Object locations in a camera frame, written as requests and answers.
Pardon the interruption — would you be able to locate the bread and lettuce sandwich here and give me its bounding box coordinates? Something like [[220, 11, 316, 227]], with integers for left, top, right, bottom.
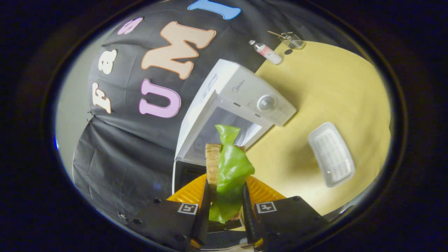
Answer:
[[205, 124, 256, 224]]

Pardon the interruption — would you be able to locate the white rectangular plate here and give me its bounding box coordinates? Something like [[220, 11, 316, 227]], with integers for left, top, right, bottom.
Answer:
[[308, 122, 356, 188]]

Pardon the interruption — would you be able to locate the white microwave oven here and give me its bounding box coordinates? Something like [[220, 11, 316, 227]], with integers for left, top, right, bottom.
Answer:
[[171, 58, 297, 196]]

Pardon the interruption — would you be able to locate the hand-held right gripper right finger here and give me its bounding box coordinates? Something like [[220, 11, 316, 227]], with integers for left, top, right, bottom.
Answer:
[[243, 175, 329, 250]]

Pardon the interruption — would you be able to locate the black backdrop cloth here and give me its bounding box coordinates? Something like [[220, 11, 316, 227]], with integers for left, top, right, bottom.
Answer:
[[72, 0, 354, 224]]

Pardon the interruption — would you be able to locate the clear bottle with pink label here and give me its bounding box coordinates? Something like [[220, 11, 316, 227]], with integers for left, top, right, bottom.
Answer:
[[248, 40, 283, 65]]

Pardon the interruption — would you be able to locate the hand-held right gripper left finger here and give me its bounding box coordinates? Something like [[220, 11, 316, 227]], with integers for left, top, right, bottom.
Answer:
[[128, 173, 212, 252]]

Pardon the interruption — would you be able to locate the wire mesh holder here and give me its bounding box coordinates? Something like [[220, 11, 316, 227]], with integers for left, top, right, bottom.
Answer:
[[280, 32, 306, 49]]

